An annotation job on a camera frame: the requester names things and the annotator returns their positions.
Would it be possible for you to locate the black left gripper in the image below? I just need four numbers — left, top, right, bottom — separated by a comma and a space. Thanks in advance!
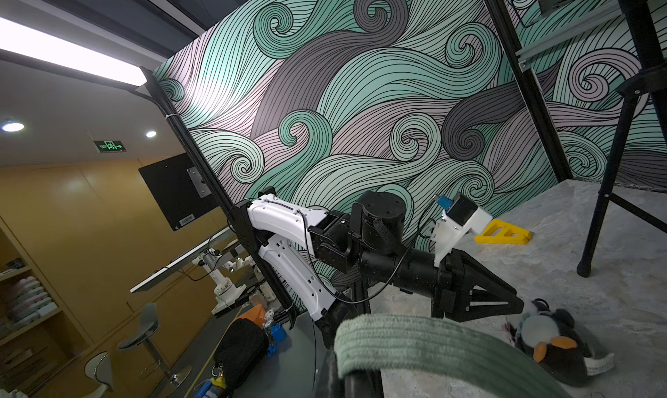
431, 249, 524, 323

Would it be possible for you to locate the green corduroy bag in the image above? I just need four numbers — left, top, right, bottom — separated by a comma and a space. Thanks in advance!
333, 314, 569, 397

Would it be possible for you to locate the penguin plush toy decoration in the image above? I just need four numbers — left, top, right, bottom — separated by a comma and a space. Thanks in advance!
503, 298, 615, 388

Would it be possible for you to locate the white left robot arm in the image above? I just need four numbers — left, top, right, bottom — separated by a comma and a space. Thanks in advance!
229, 187, 524, 347

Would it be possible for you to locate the black music stand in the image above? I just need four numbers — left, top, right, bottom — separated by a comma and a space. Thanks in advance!
533, 0, 667, 278

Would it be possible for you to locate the grey bar stool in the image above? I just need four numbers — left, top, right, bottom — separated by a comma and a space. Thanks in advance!
117, 302, 192, 397

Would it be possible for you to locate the green exit sign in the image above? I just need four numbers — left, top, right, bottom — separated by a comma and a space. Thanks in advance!
94, 140, 127, 153

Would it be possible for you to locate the wooden shelf unit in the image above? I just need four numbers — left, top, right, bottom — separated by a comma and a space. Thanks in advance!
1, 232, 87, 396

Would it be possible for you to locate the yellow plastic triangle frame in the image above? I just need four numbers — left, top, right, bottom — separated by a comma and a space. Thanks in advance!
474, 219, 532, 245

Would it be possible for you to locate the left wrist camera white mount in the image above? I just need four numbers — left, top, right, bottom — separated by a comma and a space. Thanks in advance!
431, 192, 493, 269

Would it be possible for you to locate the aluminium rail back wall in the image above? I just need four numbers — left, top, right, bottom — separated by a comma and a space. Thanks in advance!
515, 0, 666, 73

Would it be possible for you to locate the black corner frame post left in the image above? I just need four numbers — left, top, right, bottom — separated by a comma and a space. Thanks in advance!
484, 0, 573, 182

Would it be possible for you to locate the black wall monitor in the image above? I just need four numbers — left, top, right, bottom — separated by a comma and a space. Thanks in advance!
139, 153, 219, 231

